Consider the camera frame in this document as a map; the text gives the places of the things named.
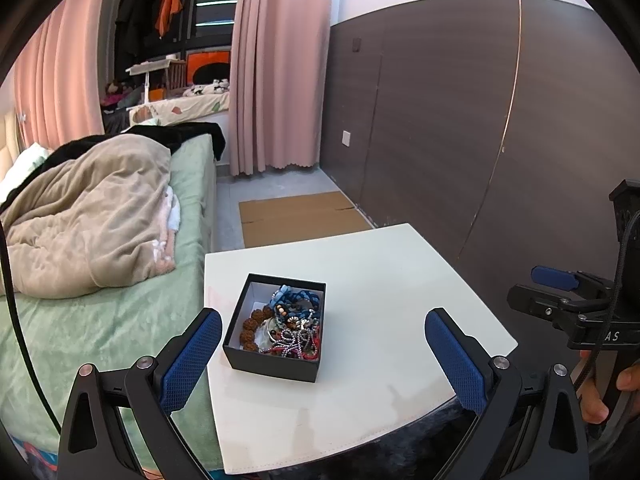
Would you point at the pink white cloth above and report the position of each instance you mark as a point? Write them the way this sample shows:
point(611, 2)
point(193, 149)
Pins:
point(167, 230)

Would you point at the black garment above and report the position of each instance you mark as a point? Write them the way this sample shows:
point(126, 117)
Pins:
point(180, 135)

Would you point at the cream padded headboard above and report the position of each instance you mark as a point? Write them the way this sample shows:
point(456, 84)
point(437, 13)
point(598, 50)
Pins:
point(7, 145)

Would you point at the black jewelry box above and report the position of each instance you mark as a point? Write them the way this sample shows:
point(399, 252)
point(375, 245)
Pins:
point(270, 367)

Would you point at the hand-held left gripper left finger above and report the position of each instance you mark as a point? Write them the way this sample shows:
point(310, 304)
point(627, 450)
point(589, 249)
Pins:
point(192, 360)

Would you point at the brown cardboard sheet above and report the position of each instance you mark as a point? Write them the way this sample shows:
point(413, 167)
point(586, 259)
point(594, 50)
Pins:
point(300, 220)

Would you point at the dark hanging clothes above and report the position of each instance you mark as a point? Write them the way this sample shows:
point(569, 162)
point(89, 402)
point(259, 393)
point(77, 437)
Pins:
point(135, 10)

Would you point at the pale green pillow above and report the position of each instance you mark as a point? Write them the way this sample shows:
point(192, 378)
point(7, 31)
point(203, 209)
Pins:
point(25, 165)

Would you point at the beige blanket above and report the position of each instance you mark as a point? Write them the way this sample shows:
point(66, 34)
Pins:
point(85, 215)

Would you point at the bed with green sheet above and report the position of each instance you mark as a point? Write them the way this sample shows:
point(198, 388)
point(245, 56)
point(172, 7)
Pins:
point(115, 320)

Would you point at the dark wall switch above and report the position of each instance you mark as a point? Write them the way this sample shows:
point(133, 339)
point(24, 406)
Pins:
point(356, 44)

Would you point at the printed cream blanket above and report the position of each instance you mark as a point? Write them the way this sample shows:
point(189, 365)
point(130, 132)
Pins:
point(190, 105)

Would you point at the pile of colourful jewelry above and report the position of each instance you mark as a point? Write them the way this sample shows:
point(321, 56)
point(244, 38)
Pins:
point(295, 320)

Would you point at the person's right hand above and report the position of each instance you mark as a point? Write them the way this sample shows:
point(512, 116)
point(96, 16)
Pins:
point(592, 390)

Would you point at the pink curtain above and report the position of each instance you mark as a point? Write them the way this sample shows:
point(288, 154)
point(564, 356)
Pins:
point(55, 75)
point(280, 60)

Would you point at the white folding table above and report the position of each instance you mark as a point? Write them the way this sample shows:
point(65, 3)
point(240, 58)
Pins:
point(150, 67)

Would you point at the white wall socket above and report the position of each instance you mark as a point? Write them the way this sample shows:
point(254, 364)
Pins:
point(346, 136)

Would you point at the orange black cushion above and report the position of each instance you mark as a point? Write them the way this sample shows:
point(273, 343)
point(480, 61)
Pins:
point(210, 67)

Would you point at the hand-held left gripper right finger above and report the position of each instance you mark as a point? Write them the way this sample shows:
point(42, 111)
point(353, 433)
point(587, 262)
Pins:
point(457, 365)

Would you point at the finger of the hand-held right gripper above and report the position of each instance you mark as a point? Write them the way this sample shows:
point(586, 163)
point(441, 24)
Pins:
point(532, 300)
point(552, 277)

